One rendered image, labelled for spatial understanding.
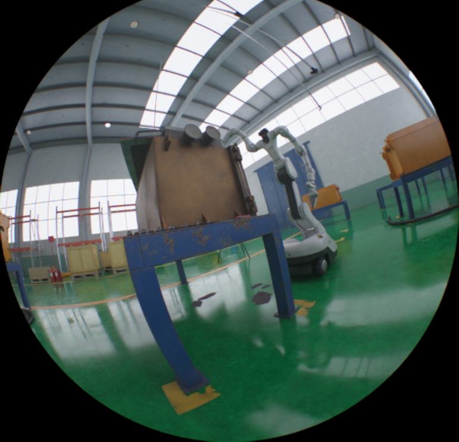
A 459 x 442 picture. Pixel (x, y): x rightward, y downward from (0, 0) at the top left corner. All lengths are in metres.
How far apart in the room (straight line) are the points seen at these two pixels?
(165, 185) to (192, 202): 0.17
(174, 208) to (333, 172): 9.27
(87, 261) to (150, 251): 5.86
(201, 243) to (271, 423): 0.67
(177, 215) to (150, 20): 8.33
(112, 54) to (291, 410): 9.71
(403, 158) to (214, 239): 2.90
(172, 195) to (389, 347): 1.20
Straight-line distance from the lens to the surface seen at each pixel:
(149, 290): 0.49
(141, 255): 0.48
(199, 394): 0.72
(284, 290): 0.91
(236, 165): 1.11
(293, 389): 0.65
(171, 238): 0.49
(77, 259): 6.43
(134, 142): 1.19
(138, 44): 8.81
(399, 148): 2.99
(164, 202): 0.78
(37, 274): 7.45
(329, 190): 5.60
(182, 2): 8.42
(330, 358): 0.73
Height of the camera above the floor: 0.58
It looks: 8 degrees up
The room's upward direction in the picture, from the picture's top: 14 degrees counter-clockwise
